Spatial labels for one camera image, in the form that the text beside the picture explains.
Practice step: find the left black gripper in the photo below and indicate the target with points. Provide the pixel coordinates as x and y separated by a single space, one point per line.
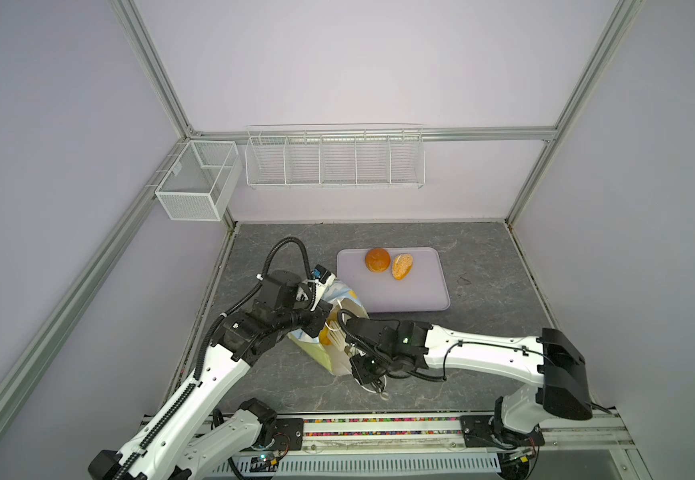
318 315

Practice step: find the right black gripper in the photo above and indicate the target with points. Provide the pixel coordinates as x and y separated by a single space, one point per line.
358 372

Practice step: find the green paper gift bag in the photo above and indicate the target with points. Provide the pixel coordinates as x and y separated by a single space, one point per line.
338 296

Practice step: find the oval orange fake bread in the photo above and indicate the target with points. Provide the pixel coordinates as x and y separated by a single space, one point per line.
402 265

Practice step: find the round brown fake bun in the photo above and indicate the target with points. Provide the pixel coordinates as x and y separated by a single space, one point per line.
378 260

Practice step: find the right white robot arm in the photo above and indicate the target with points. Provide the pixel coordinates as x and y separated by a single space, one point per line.
552 372

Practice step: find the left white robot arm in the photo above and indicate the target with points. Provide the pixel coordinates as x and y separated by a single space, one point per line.
168 446

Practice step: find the yellow fake bread in bag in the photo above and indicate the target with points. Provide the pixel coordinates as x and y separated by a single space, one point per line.
329 334

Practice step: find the lavender plastic tray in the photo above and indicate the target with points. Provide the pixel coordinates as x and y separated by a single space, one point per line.
423 290

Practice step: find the small white mesh basket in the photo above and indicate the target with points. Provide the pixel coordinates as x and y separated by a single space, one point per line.
201 181

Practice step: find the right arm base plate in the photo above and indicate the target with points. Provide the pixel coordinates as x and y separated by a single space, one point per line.
484 431

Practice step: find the white vented cable duct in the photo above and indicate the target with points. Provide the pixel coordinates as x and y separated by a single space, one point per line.
365 466

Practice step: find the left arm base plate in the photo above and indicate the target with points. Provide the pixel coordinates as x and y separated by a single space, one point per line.
285 434

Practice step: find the long white wire rack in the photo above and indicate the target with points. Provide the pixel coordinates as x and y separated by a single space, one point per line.
335 156

